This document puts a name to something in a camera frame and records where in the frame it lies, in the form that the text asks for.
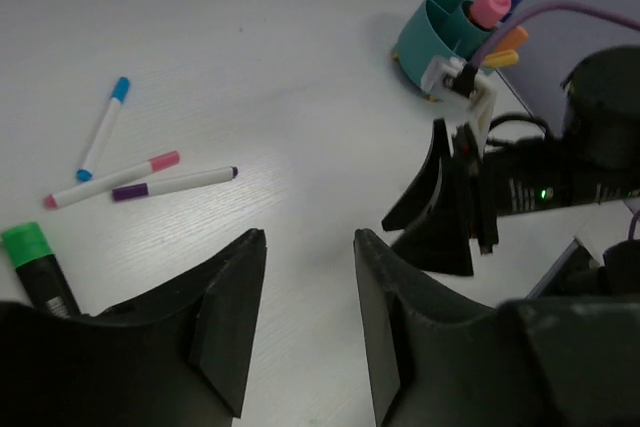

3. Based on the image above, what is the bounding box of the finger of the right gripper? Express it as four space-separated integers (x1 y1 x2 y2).
392 158 473 277
382 119 451 232

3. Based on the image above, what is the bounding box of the pink cap in container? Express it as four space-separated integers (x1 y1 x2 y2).
469 0 512 30

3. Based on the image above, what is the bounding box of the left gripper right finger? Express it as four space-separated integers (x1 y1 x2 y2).
354 229 639 426

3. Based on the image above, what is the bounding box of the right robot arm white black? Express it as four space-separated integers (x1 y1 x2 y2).
382 46 639 277

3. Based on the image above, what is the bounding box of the blue capped white marker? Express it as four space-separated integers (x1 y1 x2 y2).
75 77 130 182

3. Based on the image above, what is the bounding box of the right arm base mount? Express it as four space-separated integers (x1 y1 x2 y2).
528 240 639 299

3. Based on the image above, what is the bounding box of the black rectangular eraser bar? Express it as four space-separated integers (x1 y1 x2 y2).
1 222 81 318

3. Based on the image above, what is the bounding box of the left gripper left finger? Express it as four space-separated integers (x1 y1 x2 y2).
1 229 267 426

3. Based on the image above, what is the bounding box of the blue marker in container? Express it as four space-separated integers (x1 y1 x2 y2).
509 0 522 14

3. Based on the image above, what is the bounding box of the orange highlighter cap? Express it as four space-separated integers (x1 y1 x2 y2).
494 26 529 52

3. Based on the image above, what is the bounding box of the pink capped white marker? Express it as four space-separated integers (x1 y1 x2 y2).
43 151 180 210

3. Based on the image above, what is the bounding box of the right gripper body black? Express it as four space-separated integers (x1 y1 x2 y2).
453 125 639 254

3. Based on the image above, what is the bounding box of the purple banded white marker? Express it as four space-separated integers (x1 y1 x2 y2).
111 166 239 202

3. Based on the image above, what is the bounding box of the teal round divided container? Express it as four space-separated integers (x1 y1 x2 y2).
392 0 499 89

